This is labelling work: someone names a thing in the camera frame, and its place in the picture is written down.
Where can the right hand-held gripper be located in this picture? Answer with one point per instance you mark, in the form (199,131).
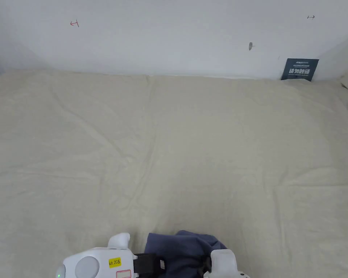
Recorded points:
(221,262)

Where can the dark blue shirt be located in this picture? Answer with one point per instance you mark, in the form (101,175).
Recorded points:
(182,249)

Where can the dark blue printed card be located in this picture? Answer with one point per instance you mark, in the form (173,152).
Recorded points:
(299,69)

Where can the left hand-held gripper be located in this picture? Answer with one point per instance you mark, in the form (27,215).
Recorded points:
(104,262)

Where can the bed with beige sheet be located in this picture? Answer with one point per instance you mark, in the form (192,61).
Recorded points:
(174,144)

